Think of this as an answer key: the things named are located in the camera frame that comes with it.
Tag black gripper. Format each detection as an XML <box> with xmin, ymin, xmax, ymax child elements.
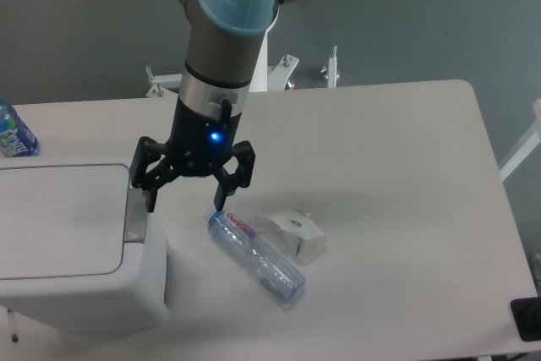
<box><xmin>129</xmin><ymin>97</ymin><xmax>256</xmax><ymax>213</ymax></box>

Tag white push-button trash can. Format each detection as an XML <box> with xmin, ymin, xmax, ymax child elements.
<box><xmin>1</xmin><ymin>156</ymin><xmax>170</xmax><ymax>333</ymax></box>

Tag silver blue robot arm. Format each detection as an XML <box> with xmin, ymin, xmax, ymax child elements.
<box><xmin>129</xmin><ymin>0</ymin><xmax>300</xmax><ymax>211</ymax></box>

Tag crumpled white paper wrapper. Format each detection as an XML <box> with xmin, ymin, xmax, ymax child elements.
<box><xmin>248</xmin><ymin>209</ymin><xmax>328</xmax><ymax>265</ymax></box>

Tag clear empty plastic bottle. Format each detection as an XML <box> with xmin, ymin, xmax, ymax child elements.
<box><xmin>204</xmin><ymin>209</ymin><xmax>306</xmax><ymax>309</ymax></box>

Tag blue labelled water bottle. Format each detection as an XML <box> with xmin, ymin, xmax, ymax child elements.
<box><xmin>1</xmin><ymin>100</ymin><xmax>41</xmax><ymax>158</ymax></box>

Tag black device at table edge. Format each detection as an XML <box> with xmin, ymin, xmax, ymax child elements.
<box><xmin>511</xmin><ymin>297</ymin><xmax>540</xmax><ymax>342</ymax></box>

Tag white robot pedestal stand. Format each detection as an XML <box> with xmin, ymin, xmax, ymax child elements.
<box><xmin>145</xmin><ymin>19</ymin><xmax>341</xmax><ymax>98</ymax></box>

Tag white frame at right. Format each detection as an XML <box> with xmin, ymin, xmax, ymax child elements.
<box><xmin>499</xmin><ymin>99</ymin><xmax>540</xmax><ymax>182</ymax></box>

